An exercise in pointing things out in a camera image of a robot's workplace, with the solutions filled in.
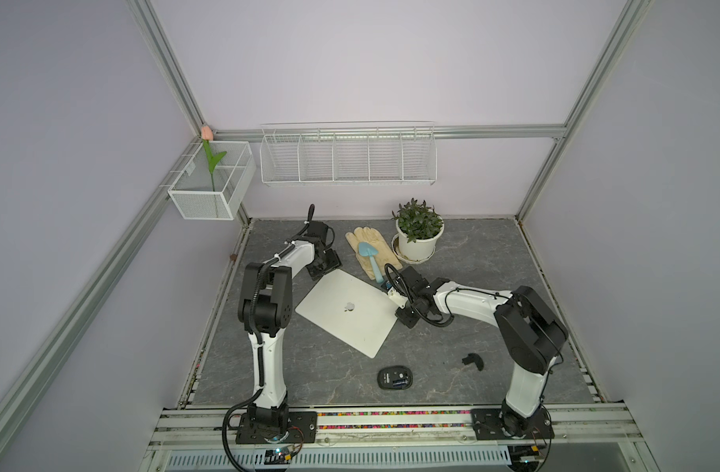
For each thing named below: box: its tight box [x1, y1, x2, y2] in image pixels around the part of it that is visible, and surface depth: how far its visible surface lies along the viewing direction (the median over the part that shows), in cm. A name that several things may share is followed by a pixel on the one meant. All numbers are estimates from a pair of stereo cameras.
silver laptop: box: [295, 268, 399, 359], surface depth 95 cm
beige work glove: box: [345, 226, 404, 282], surface depth 114 cm
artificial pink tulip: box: [200, 124, 228, 192], surface depth 92 cm
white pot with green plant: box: [391, 197, 445, 261], surface depth 100 cm
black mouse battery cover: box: [461, 353, 484, 372], surface depth 86 cm
